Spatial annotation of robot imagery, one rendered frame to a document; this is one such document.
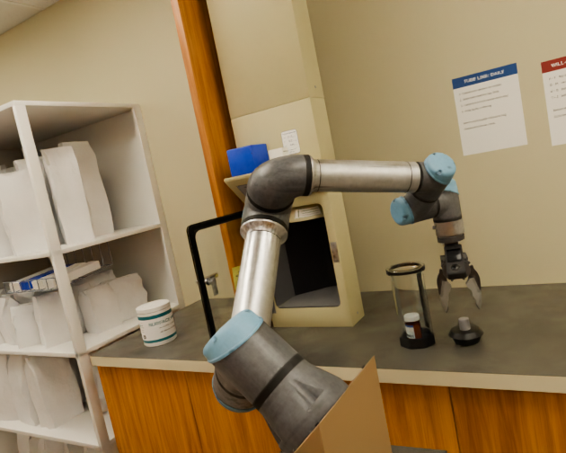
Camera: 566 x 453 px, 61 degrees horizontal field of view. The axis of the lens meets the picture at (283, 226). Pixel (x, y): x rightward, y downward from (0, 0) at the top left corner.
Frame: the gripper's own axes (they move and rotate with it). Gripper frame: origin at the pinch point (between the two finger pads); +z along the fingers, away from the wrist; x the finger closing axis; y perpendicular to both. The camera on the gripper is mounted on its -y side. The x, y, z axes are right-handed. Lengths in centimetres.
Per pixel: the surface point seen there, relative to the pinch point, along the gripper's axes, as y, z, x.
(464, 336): -4.3, 6.4, 0.7
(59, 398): 49, 41, 189
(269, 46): 23, -87, 45
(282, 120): 24, -63, 46
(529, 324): 7.5, 9.4, -17.2
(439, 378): -17.5, 11.4, 8.6
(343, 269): 21.6, -10.4, 34.2
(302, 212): 26, -31, 46
